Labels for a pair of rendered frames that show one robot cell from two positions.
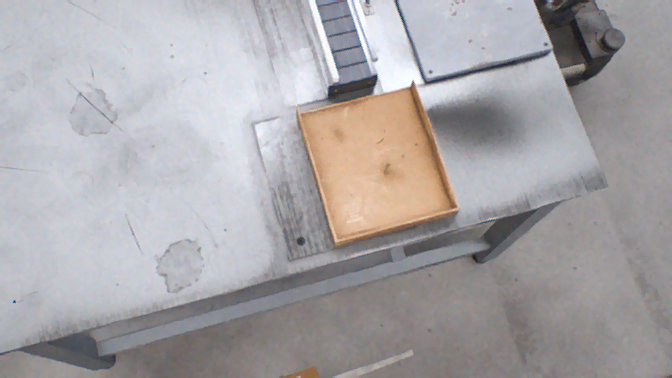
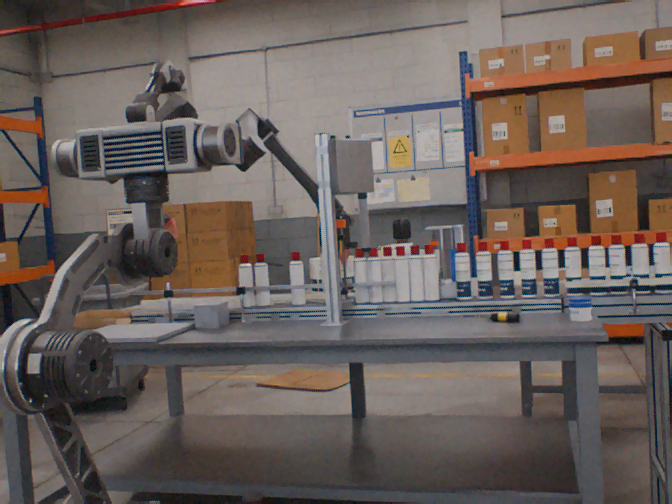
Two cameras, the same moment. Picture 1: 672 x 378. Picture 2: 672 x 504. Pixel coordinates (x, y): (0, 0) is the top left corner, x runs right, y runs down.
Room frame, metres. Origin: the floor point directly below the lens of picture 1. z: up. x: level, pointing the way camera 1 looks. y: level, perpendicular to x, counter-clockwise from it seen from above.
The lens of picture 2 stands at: (3.22, -1.62, 1.22)
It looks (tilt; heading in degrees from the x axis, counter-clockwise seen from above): 3 degrees down; 131
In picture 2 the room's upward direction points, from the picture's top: 4 degrees counter-clockwise
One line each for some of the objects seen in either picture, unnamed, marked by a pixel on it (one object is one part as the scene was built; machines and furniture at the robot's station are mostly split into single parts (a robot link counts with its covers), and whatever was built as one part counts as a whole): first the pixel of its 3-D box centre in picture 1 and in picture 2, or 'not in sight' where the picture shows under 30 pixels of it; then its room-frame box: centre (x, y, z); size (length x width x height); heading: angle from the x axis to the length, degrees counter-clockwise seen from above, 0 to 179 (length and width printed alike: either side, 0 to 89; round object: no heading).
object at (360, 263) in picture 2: not in sight; (361, 275); (1.54, 0.43, 0.98); 0.05 x 0.05 x 0.20
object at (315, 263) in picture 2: not in sight; (332, 274); (1.11, 0.75, 0.95); 0.20 x 0.20 x 0.14
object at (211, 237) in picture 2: not in sight; (188, 281); (-2.09, 2.37, 0.70); 1.20 x 0.82 x 1.39; 31
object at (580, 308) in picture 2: not in sight; (580, 308); (2.30, 0.58, 0.87); 0.07 x 0.07 x 0.07
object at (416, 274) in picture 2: not in sight; (416, 273); (1.72, 0.52, 0.98); 0.05 x 0.05 x 0.20
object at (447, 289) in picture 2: not in sight; (446, 262); (1.77, 0.65, 1.01); 0.14 x 0.13 x 0.26; 26
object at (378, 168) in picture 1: (376, 160); (100, 319); (0.54, -0.06, 0.85); 0.30 x 0.26 x 0.04; 26
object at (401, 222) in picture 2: not in sight; (403, 250); (1.33, 0.99, 1.04); 0.09 x 0.09 x 0.29
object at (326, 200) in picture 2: not in sight; (328, 229); (1.54, 0.27, 1.16); 0.04 x 0.04 x 0.67; 26
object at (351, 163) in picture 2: not in sight; (346, 167); (1.57, 0.35, 1.38); 0.17 x 0.10 x 0.19; 81
